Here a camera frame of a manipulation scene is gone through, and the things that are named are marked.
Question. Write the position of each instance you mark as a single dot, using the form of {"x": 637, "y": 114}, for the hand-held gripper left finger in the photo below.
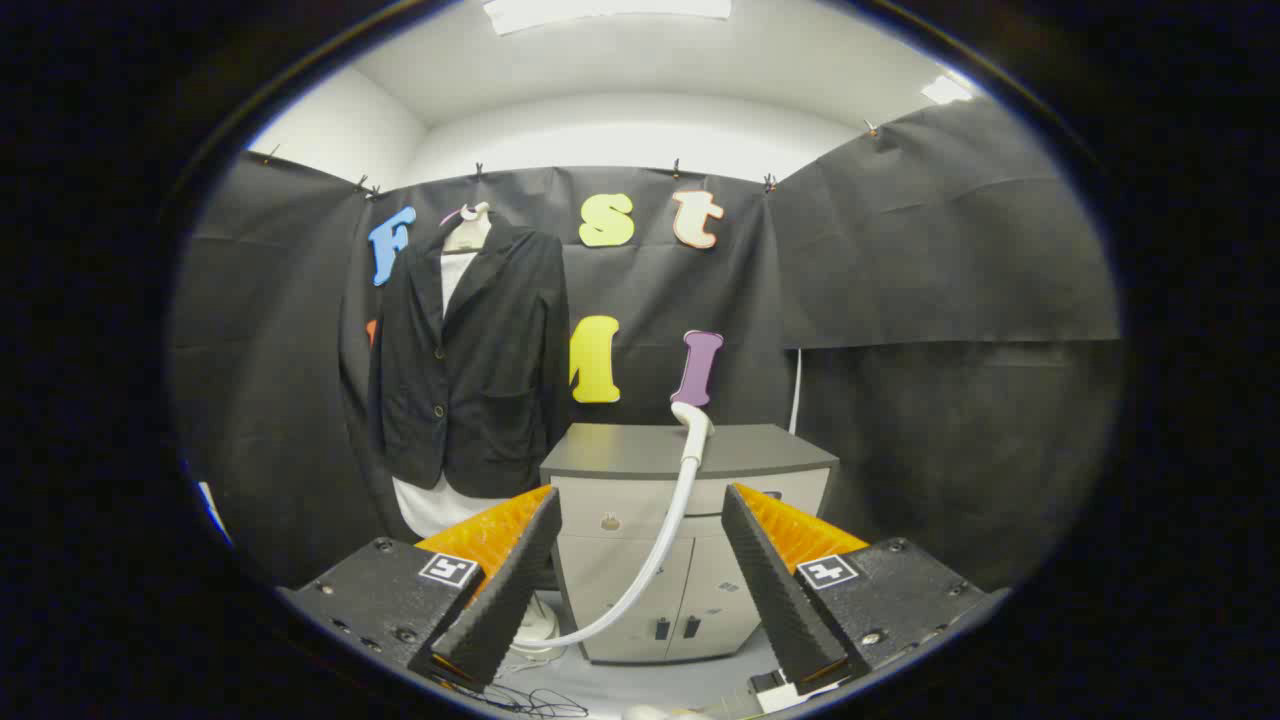
{"x": 515, "y": 590}

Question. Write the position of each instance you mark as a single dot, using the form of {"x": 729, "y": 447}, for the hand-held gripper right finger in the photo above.
{"x": 775, "y": 590}

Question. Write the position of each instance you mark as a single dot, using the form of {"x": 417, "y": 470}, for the white garment steamer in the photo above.
{"x": 680, "y": 490}

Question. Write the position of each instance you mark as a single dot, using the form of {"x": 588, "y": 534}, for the black button jacket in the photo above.
{"x": 490, "y": 370}

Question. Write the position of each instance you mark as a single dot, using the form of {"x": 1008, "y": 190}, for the grey cabinet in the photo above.
{"x": 620, "y": 575}

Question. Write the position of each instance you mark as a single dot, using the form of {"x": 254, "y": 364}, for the white mannequin torso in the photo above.
{"x": 467, "y": 232}

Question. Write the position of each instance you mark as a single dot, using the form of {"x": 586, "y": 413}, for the black backdrop cloth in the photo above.
{"x": 900, "y": 250}

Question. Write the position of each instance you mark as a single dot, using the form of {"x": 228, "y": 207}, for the long ceiling light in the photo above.
{"x": 605, "y": 10}

